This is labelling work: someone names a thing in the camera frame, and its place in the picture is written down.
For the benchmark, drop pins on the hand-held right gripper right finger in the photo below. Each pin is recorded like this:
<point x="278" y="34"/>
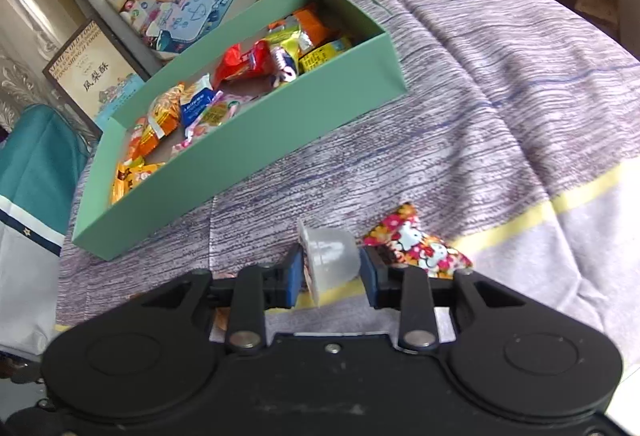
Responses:
<point x="369" y="281"/>

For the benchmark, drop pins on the clear jelly cup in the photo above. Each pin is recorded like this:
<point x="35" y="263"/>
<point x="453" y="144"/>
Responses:
<point x="330" y="261"/>

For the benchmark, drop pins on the green cardboard box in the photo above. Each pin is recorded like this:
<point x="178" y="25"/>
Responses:
<point x="240" y="150"/>

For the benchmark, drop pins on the floral cat print snack packet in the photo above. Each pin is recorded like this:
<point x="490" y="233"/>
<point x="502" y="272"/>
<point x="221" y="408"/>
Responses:
<point x="425" y="248"/>

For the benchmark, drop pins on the orange silver snack packet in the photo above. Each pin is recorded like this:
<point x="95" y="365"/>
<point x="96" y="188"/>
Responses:
<point x="312" y="25"/>

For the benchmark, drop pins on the red rainbow snack packet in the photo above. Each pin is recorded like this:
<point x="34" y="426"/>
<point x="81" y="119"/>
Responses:
<point x="242" y="63"/>

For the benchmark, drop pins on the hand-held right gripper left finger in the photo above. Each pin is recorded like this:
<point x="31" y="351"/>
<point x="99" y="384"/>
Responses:
<point x="294" y="281"/>

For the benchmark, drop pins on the dark framed pastry box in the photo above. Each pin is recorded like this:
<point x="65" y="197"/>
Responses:
<point x="95" y="70"/>

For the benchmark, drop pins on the yellow green snack packet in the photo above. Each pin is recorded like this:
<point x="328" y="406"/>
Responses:
<point x="281" y="35"/>

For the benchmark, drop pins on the purple white candy packet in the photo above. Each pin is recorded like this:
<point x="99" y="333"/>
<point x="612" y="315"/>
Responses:
<point x="284" y="65"/>

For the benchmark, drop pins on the brown cardboard box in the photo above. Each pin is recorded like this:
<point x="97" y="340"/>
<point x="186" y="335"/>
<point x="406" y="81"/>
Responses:
<point x="597" y="13"/>

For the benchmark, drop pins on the teal white striped cloth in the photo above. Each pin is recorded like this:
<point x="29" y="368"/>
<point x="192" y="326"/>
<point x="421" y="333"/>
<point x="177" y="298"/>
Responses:
<point x="35" y="165"/>

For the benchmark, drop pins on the yellow orange snack packet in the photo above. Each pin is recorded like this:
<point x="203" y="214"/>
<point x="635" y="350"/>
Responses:
<point x="132" y="181"/>

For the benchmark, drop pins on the blue snack packet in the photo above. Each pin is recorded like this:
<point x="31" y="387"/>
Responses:
<point x="196" y="103"/>

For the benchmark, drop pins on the pink snack packet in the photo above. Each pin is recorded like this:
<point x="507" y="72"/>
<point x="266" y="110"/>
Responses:
<point x="215" y="120"/>

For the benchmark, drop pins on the orange green label snack packet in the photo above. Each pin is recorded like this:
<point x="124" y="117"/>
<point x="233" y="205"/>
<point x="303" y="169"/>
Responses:
<point x="142" y="140"/>

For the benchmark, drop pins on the orange noodle print snack packet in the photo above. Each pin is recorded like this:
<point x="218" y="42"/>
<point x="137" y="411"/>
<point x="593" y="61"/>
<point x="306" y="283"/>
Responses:
<point x="167" y="110"/>

